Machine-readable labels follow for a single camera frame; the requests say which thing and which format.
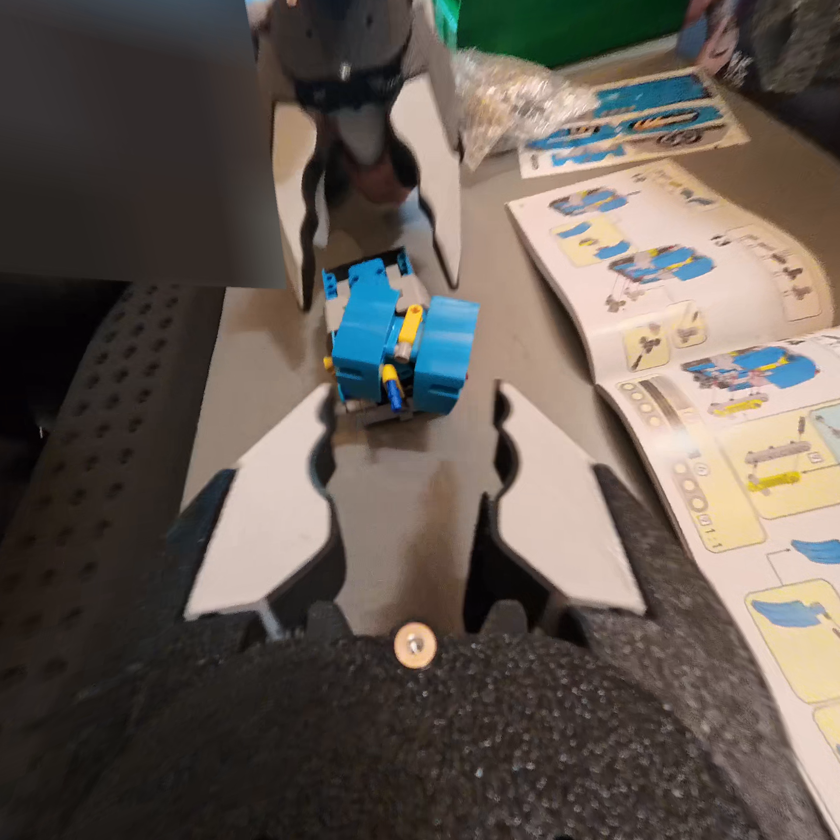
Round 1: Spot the grey desk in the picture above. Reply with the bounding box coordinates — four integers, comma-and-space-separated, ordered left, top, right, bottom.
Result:
180, 33, 840, 840

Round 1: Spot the dark toy robot box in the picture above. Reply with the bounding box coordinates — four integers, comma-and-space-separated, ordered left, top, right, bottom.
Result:
676, 0, 840, 155

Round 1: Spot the black perforated panel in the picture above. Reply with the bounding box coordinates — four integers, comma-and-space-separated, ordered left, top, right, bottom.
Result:
0, 282, 227, 723

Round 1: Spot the clear plastic parts bag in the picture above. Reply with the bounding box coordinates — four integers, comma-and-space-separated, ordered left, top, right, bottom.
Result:
453, 47, 598, 172

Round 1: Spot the blue grey toy brick model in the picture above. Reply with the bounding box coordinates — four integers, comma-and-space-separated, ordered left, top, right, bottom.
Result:
322, 246, 480, 427

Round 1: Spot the person's left hand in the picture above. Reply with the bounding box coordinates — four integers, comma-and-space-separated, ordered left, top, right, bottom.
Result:
356, 156, 412, 207

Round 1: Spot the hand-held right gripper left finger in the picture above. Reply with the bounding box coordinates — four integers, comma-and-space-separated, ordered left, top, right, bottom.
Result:
184, 382, 347, 635

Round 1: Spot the open instruction booklet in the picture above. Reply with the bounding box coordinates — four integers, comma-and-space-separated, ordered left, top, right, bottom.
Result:
505, 161, 840, 834

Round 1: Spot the green plastic bin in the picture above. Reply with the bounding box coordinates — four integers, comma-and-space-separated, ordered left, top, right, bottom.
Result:
433, 0, 697, 70

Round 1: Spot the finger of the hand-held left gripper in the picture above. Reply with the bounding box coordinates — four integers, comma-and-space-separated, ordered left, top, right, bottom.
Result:
389, 64, 465, 291
273, 102, 330, 311

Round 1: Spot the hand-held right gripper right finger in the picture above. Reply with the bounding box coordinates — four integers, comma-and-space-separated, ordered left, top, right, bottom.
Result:
466, 379, 648, 632

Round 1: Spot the blue sticker sheet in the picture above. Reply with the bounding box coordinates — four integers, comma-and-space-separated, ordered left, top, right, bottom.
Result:
518, 66, 750, 179

